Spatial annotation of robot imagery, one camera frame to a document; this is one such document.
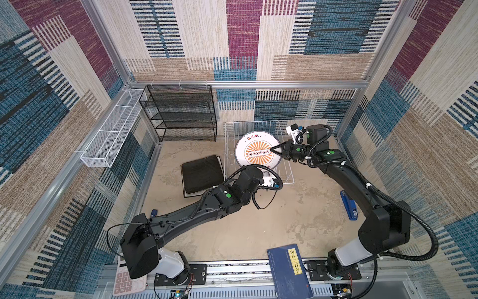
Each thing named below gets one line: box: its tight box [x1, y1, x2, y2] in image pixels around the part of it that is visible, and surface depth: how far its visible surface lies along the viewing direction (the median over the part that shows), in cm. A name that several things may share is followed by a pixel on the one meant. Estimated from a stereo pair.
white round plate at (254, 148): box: [234, 131, 283, 170], surface depth 81 cm
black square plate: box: [181, 155, 225, 194], surface depth 105 cm
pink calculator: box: [112, 254, 148, 297], surface depth 71 cm
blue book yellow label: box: [266, 243, 315, 299], surface depth 74 cm
